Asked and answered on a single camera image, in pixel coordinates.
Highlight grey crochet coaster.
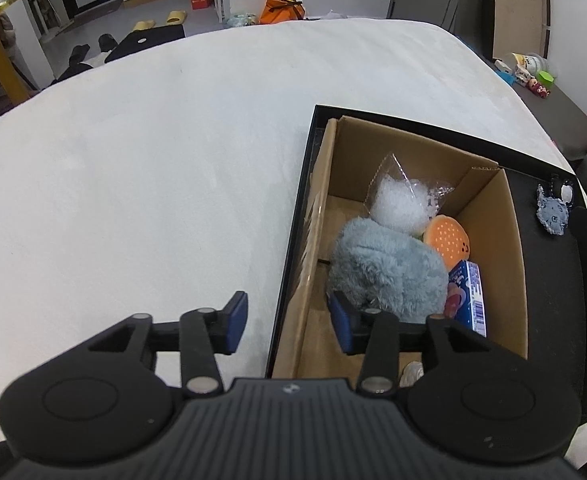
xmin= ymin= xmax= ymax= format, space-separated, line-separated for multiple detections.
xmin=536 ymin=184 xmax=569 ymax=236

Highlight black lace white pouch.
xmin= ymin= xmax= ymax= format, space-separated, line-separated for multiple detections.
xmin=549 ymin=174 xmax=574 ymax=208

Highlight grey fluffy plush toy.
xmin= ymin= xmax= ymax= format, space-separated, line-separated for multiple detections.
xmin=327 ymin=217 xmax=449 ymax=323

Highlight white paper ball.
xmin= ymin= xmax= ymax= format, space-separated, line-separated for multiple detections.
xmin=399 ymin=361 xmax=425 ymax=388

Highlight blue tissue pack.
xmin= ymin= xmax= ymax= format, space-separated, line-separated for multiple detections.
xmin=444 ymin=260 xmax=487 ymax=337

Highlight burger plush toy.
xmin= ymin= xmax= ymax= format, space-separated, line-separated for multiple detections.
xmin=423 ymin=214 xmax=470 ymax=271

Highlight clear bag of white beads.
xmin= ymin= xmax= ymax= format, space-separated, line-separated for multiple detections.
xmin=365 ymin=153 xmax=454 ymax=238

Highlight black shallow tray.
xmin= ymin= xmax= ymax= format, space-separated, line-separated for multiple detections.
xmin=266 ymin=105 xmax=587 ymax=420

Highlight grey bench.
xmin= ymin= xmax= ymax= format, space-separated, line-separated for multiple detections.
xmin=511 ymin=82 xmax=587 ymax=165

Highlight brown cardboard box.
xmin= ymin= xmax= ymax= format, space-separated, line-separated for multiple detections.
xmin=272 ymin=116 xmax=529 ymax=379

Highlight green small container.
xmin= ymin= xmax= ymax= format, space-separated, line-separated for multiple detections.
xmin=536 ymin=70 xmax=555 ymax=89

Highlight large framed cork board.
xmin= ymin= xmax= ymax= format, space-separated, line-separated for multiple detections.
xmin=492 ymin=0 xmax=551 ymax=58

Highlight black laptop bag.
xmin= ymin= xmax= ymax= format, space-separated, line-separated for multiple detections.
xmin=104 ymin=25 xmax=185 ymax=63

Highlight yellow slipper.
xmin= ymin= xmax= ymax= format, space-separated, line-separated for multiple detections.
xmin=133 ymin=20 xmax=156 ymax=32
xmin=165 ymin=10 xmax=188 ymax=25

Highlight orange bag on floor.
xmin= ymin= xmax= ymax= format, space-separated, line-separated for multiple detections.
xmin=258 ymin=0 xmax=307 ymax=25

